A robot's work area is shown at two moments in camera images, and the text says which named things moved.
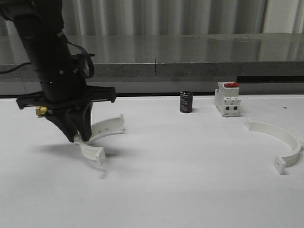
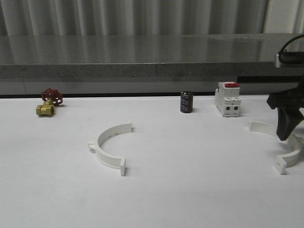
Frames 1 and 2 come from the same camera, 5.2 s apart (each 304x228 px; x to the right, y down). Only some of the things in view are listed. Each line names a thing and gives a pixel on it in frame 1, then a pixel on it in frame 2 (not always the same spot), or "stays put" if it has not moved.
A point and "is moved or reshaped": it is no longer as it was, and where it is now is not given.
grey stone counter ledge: (196, 55) stays put
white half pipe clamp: (280, 163) is moved or reshaped
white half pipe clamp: (114, 126) -> (96, 145)
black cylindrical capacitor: (186, 99) stays put
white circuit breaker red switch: (227, 99) stays put
